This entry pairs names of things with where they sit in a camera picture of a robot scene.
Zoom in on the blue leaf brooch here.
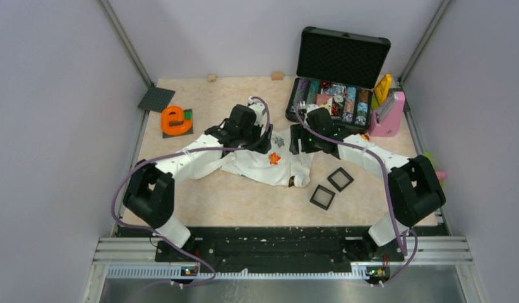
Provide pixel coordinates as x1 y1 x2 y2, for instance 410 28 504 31
274 137 285 148

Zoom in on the white garment with blue print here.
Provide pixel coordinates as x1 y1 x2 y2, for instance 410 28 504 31
190 129 314 187

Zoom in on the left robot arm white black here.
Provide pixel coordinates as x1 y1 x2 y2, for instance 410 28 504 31
122 97 273 261

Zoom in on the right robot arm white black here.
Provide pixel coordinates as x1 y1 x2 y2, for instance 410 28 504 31
292 105 446 260

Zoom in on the orange leaf brooch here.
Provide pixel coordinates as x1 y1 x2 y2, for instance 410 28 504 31
268 153 281 165

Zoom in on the green small brick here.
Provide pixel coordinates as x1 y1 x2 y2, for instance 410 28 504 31
184 110 192 120

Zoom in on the wooden block right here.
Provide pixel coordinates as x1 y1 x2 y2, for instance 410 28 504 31
270 71 285 81

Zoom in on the pink box device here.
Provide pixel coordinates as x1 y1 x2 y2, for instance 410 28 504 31
369 91 405 138

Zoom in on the black poker chip case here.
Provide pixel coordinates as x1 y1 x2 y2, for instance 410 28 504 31
285 27 391 133

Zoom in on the orange letter e toy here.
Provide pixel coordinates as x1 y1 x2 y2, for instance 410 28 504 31
160 105 193 136

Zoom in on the dark grey small baseplate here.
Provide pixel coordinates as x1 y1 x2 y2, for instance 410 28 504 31
162 109 194 140

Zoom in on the yellow toy block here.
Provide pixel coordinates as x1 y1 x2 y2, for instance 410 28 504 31
374 74 392 106

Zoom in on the dark grey large baseplate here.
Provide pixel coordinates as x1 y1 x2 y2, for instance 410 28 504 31
138 86 175 113

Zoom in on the green pink toy outside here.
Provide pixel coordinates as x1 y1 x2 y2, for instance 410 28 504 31
423 152 447 183

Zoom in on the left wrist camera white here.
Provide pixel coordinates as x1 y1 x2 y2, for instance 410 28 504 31
248 96 266 126

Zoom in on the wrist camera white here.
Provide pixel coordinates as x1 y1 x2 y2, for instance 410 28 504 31
299 103 318 116
248 96 266 126

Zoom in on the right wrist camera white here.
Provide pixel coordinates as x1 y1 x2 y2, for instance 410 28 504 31
299 103 318 116

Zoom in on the black square frame far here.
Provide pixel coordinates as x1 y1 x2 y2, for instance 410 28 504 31
327 167 354 192

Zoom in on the black square frame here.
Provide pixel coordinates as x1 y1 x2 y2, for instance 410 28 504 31
309 185 335 211
327 167 354 192

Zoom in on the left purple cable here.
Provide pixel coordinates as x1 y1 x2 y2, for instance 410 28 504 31
110 96 272 289

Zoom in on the purple cable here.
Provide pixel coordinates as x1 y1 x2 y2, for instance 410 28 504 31
110 96 272 289
294 100 419 287

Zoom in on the black square frame near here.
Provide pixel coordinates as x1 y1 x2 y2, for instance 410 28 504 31
309 185 335 211

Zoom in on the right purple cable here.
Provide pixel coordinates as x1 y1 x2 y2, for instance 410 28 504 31
294 100 419 287

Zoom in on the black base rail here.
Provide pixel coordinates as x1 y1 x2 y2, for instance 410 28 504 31
115 225 450 275

